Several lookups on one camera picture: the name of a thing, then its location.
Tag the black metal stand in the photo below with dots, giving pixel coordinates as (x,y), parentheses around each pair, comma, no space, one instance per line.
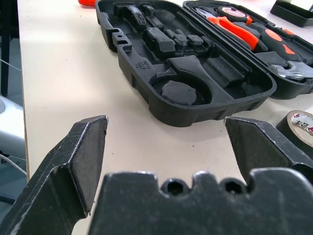
(288,14)

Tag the dark furniture frame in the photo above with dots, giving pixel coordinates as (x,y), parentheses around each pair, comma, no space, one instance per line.
(6,36)

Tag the black electrical tape roll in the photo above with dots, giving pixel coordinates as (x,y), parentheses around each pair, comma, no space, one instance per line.
(284,129)

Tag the black orange claw hammer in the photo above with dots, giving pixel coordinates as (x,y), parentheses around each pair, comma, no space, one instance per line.
(274,36)

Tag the black tool case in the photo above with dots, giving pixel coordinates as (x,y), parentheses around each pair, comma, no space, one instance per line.
(137,66)

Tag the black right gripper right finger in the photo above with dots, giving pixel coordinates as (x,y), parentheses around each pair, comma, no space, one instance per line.
(264,149)

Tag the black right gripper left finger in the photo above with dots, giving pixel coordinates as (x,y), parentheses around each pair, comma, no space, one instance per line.
(61,166)

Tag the orange black tape measure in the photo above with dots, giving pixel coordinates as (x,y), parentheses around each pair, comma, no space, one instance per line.
(232,12)

